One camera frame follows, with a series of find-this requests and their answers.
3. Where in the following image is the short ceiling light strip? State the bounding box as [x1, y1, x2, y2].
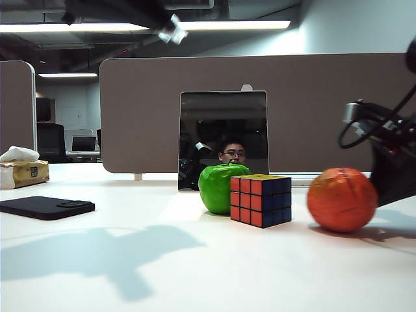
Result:
[38, 73, 98, 78]

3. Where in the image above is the open laptop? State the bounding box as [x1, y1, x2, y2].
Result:
[70, 136, 97, 153]

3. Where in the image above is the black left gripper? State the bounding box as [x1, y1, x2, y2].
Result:
[62, 0, 189, 45]

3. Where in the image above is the green toy apple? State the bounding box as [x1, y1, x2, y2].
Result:
[198, 159, 253, 215]

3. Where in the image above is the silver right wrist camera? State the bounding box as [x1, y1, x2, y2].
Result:
[343, 101, 369, 127]

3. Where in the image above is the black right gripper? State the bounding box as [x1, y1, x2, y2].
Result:
[365, 102, 416, 207]

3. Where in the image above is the long ceiling light strip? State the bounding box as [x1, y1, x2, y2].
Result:
[0, 20, 291, 34]

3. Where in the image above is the Rubik's cube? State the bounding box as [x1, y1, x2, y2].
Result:
[229, 174, 293, 229]

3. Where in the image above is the dark storage cabinet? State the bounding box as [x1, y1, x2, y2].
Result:
[35, 97, 55, 124]

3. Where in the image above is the rectangular standing mirror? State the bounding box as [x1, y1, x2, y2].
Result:
[177, 90, 270, 192]

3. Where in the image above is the wide brown desk partition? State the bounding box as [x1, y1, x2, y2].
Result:
[99, 53, 416, 175]

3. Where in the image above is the yellow tissue pack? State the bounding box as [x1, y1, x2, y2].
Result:
[0, 146, 49, 190]

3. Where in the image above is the black office chair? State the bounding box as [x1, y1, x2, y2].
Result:
[36, 123, 74, 163]

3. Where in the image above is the black smartphone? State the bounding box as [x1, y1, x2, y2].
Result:
[0, 196, 96, 222]

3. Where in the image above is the narrow brown desk partition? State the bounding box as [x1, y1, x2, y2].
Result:
[0, 60, 36, 155]

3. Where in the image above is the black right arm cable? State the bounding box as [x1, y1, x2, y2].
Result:
[337, 86, 416, 150]

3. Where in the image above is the orange toy fruit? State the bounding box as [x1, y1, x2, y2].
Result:
[307, 167, 379, 233]

